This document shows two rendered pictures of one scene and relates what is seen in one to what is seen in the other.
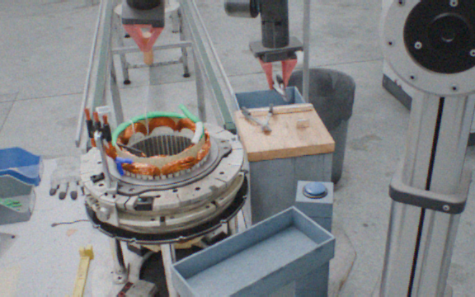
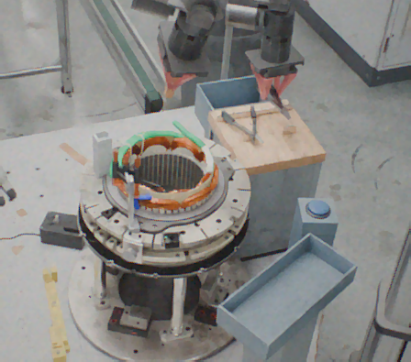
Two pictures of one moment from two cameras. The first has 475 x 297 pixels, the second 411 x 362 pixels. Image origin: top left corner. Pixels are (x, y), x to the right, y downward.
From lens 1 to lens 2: 57 cm
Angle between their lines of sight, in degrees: 16
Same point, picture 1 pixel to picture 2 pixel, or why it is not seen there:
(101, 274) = (79, 300)
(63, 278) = (32, 306)
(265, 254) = (292, 282)
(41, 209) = not seen: outside the picture
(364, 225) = not seen: hidden behind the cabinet
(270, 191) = (257, 202)
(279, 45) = (283, 60)
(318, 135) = (308, 144)
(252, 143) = (244, 156)
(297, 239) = (315, 264)
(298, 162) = (289, 173)
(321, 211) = (326, 230)
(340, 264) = not seen: hidden behind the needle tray
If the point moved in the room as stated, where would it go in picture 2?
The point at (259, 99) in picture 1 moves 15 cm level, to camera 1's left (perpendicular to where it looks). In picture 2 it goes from (224, 89) to (161, 93)
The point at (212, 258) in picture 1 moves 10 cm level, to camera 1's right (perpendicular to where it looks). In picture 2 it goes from (248, 292) to (303, 285)
